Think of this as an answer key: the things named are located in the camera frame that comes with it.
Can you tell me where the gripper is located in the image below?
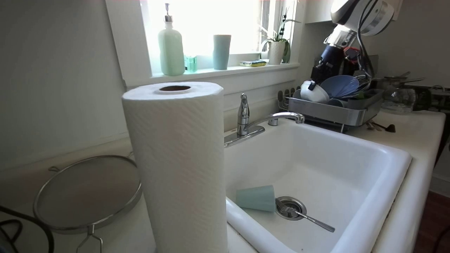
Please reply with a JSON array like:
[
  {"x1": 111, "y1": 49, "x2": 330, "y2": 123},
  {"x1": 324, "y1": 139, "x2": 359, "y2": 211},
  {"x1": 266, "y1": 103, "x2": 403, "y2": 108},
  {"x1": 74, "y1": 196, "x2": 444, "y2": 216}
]
[{"x1": 307, "y1": 43, "x2": 352, "y2": 91}]

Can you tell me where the white bowl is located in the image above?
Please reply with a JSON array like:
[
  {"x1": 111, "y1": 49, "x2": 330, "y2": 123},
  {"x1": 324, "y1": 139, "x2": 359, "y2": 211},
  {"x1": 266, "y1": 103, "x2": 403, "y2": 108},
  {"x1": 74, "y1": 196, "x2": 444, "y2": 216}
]
[{"x1": 300, "y1": 80, "x2": 330, "y2": 104}]

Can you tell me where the grey dish rack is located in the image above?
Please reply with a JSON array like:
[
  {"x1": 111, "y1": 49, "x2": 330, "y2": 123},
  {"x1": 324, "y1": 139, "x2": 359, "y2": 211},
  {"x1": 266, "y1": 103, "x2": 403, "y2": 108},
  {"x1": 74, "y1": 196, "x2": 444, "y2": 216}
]
[{"x1": 277, "y1": 86, "x2": 384, "y2": 133}]

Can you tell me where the white sink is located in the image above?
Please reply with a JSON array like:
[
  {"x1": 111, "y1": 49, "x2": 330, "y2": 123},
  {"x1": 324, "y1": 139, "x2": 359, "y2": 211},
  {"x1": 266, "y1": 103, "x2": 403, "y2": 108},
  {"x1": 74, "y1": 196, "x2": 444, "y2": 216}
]
[{"x1": 224, "y1": 117, "x2": 412, "y2": 253}]

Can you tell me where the metal sink drain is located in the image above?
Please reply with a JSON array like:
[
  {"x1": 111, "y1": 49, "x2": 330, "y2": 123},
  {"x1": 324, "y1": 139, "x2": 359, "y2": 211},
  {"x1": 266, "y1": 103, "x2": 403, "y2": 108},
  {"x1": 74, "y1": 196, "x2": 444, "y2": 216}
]
[{"x1": 275, "y1": 196, "x2": 307, "y2": 221}]

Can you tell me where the blue plate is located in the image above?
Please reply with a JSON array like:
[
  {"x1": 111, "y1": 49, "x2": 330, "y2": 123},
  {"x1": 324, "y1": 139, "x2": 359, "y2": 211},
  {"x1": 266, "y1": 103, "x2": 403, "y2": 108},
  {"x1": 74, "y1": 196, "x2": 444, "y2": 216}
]
[{"x1": 320, "y1": 74, "x2": 360, "y2": 99}]

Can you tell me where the potted plant in white pot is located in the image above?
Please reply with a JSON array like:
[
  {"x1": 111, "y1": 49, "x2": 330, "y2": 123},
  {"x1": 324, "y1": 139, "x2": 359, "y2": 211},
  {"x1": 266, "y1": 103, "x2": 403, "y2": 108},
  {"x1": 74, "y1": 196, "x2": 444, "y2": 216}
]
[{"x1": 259, "y1": 6, "x2": 301, "y2": 66}]

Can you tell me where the chrome tap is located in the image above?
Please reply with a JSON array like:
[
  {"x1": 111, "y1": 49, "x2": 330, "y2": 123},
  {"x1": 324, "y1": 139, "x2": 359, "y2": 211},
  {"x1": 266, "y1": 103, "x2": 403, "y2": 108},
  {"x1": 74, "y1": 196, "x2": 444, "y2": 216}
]
[{"x1": 224, "y1": 93, "x2": 305, "y2": 148}]

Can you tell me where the clear glass jar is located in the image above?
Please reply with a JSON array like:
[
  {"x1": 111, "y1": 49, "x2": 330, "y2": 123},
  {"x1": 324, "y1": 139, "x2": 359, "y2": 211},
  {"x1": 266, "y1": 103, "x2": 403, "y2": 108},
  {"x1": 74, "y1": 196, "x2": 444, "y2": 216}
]
[{"x1": 381, "y1": 85, "x2": 417, "y2": 115}]

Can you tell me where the light blue cup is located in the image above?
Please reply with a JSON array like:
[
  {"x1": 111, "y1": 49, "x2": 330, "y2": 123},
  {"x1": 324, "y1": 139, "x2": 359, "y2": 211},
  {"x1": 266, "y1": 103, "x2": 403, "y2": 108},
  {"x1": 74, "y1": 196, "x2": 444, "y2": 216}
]
[
  {"x1": 212, "y1": 34, "x2": 232, "y2": 71},
  {"x1": 235, "y1": 185, "x2": 277, "y2": 213}
]

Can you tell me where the window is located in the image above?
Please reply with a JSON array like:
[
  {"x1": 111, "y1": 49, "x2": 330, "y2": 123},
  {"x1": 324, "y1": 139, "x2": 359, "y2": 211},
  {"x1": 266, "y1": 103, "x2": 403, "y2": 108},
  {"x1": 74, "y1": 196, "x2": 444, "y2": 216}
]
[{"x1": 140, "y1": 0, "x2": 307, "y2": 76}]

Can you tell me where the small green glass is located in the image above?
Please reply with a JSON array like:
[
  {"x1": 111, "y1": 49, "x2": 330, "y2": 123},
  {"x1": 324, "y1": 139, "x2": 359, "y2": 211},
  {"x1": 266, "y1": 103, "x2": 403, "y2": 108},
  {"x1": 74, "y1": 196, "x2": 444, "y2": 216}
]
[{"x1": 185, "y1": 54, "x2": 198, "y2": 73}]

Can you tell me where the metal spoon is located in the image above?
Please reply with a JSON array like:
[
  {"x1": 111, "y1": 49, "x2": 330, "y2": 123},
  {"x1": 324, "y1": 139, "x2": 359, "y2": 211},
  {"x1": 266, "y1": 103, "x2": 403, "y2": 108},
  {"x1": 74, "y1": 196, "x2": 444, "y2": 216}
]
[{"x1": 276, "y1": 200, "x2": 336, "y2": 233}]

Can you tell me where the pale green soap dispenser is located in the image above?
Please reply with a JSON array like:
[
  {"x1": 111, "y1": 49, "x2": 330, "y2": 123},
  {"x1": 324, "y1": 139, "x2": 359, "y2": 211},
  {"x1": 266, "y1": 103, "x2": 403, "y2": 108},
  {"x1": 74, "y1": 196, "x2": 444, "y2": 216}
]
[{"x1": 157, "y1": 3, "x2": 186, "y2": 77}]

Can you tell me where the white paper towel roll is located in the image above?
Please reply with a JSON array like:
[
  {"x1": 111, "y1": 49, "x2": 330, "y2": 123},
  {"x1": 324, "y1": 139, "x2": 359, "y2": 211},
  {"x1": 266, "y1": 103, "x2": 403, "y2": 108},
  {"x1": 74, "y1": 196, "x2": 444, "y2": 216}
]
[{"x1": 122, "y1": 81, "x2": 229, "y2": 253}]

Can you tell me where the round metal mesh strainer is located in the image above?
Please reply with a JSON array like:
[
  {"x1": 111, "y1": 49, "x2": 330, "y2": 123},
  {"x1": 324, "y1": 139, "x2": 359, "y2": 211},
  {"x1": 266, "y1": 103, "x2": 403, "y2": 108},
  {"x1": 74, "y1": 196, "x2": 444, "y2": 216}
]
[{"x1": 33, "y1": 151, "x2": 143, "y2": 253}]

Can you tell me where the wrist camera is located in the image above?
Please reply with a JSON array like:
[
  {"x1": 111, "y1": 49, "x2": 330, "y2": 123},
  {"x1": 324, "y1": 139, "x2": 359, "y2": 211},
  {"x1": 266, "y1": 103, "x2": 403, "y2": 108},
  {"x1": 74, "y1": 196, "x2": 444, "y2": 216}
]
[{"x1": 343, "y1": 46, "x2": 361, "y2": 68}]

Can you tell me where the wire whisk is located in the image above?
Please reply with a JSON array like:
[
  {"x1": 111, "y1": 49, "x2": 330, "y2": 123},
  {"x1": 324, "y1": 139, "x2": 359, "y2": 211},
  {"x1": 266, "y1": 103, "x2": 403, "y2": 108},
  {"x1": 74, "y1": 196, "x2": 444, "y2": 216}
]
[{"x1": 353, "y1": 74, "x2": 372, "y2": 92}]

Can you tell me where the black cable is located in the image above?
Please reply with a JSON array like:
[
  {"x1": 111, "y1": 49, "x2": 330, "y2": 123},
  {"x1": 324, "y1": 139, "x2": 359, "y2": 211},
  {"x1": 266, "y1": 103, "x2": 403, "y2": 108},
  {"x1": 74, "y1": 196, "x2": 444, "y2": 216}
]
[{"x1": 0, "y1": 205, "x2": 55, "y2": 253}]

